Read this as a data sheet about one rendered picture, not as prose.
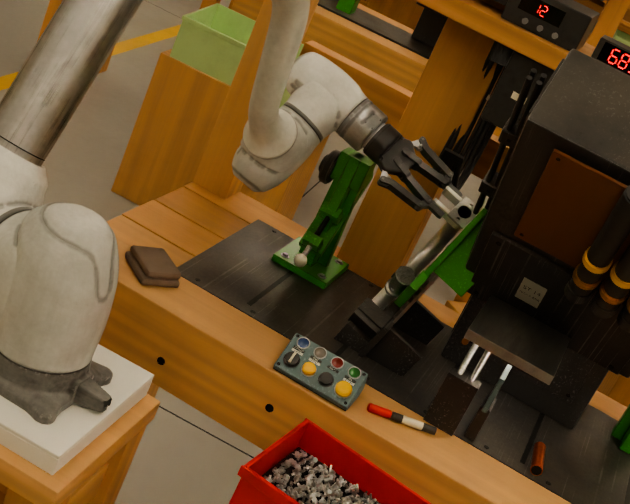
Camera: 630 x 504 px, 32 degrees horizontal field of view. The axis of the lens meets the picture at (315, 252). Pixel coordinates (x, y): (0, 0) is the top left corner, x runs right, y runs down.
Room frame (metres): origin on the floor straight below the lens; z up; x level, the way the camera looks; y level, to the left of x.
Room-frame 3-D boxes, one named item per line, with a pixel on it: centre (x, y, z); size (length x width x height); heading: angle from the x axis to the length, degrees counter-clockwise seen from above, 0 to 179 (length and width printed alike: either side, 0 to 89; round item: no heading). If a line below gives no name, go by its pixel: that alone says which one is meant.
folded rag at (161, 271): (1.84, 0.26, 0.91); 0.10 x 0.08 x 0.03; 38
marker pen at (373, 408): (1.72, -0.26, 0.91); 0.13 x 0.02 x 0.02; 99
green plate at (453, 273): (1.93, -0.26, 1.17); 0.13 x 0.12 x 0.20; 78
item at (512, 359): (1.87, -0.40, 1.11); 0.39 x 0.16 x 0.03; 168
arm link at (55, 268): (1.41, 0.33, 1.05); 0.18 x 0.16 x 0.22; 69
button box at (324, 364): (1.73, -0.10, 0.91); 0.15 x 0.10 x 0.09; 78
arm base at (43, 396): (1.41, 0.29, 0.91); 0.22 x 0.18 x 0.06; 77
